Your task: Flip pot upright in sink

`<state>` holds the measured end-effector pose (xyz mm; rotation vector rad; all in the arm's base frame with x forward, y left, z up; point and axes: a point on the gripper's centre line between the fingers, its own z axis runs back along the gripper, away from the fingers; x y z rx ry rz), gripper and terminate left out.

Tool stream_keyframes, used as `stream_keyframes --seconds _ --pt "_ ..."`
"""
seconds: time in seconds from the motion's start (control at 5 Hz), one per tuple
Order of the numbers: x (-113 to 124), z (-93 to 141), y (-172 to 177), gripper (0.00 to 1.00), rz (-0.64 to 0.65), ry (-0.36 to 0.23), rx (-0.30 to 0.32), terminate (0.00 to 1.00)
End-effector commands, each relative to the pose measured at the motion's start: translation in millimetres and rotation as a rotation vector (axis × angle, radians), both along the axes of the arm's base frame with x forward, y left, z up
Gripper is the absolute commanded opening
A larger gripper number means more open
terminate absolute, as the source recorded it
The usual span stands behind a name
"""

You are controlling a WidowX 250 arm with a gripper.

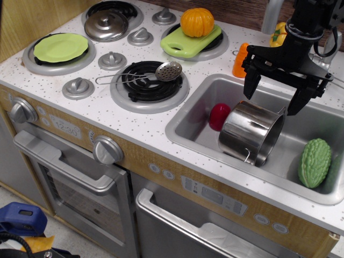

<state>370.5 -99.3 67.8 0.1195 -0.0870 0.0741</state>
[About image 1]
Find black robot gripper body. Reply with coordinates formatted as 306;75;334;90
242;35;332;98

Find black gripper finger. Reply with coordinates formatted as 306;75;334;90
288;89;310;116
243;68;261;99

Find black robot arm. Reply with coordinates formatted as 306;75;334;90
242;1;343;116

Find grey toy sink basin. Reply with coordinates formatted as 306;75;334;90
164;74;344;206

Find stainless steel pot lid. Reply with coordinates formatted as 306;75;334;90
84;10;128;42

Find orange toy carrot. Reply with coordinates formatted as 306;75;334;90
232;43;249;78

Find yellow toy bell pepper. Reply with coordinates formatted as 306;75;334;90
269;22;287;47

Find red toy pepper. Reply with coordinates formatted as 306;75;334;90
209;103;231;131

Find silver toy faucet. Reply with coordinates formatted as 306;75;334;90
261;1;342;71

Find green toy bitter gourd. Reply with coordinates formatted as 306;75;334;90
298;138;332;189

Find orange toy pumpkin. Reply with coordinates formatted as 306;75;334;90
180;8;214;38

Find green toy cutting board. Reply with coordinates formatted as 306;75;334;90
160;25;221;58

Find metal slotted spoon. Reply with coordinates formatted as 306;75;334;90
95;61;182;85

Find grey stovetop knob back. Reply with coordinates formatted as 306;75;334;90
152;8;176;25

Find grey stovetop knob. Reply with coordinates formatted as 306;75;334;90
62;77;95;100
152;8;176;25
98;51;127;71
127;27;154;47

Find black front stove burner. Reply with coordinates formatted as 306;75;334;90
110;61;190;114

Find black stove burner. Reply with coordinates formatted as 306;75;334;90
110;61;190;114
23;34;96;76

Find grey stovetop knob upper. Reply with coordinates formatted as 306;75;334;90
127;27;154;47

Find black back left burner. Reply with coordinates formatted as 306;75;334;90
81;1;144;31

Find grey stovetop knob middle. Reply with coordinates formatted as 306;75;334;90
98;51;127;71

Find silver oven dial right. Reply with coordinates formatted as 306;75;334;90
92;135;124;165

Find silver oven dial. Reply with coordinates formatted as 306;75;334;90
10;97;38;124
92;135;124;165

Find grey toy dishwasher door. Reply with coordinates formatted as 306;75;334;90
135;188;299;257

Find black left stove burner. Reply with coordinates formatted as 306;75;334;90
23;34;96;76

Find grey stovetop knob front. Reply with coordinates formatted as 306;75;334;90
62;77;95;100

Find green toy plate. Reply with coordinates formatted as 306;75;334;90
33;33;88;63

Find grey toy oven door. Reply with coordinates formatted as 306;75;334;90
13;130;139;257

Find silver oven dial left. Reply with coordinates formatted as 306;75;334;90
10;97;38;124

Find blue clamp tool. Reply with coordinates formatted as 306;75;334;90
1;202;48;237

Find black cable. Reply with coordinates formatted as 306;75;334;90
0;232;34;258

